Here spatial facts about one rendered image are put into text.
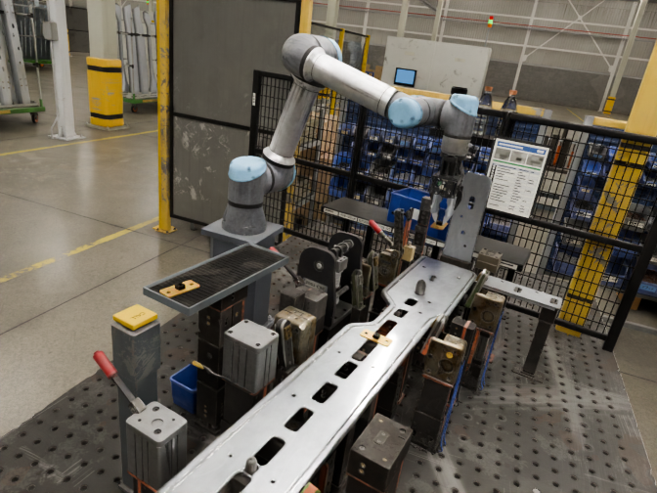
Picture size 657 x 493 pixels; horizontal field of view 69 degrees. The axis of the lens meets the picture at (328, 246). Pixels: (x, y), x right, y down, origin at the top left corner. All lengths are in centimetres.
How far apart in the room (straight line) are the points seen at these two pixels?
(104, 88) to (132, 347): 800
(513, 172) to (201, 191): 280
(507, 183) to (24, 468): 185
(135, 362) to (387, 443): 51
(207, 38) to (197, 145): 82
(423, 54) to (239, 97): 486
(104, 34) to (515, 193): 762
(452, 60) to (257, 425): 755
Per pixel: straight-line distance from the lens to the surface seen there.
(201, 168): 417
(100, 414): 152
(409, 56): 832
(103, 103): 893
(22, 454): 147
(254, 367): 104
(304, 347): 120
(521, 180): 211
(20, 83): 915
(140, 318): 102
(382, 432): 99
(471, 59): 817
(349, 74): 134
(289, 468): 94
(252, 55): 380
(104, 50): 889
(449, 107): 136
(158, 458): 93
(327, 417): 104
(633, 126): 210
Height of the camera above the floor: 169
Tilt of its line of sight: 22 degrees down
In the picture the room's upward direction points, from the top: 8 degrees clockwise
